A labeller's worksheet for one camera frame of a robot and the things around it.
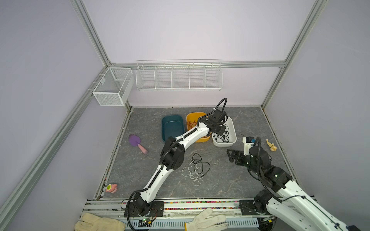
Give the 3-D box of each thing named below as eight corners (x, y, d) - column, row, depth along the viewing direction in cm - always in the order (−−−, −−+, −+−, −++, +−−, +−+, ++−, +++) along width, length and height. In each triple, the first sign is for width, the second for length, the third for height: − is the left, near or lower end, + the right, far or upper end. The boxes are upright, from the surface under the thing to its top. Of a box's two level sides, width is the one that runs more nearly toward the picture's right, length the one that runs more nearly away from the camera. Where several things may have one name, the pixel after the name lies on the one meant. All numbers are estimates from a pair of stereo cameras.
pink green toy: (109, 192, 81) (105, 190, 77) (111, 186, 83) (107, 184, 79) (117, 192, 81) (113, 190, 77) (118, 186, 83) (115, 184, 79)
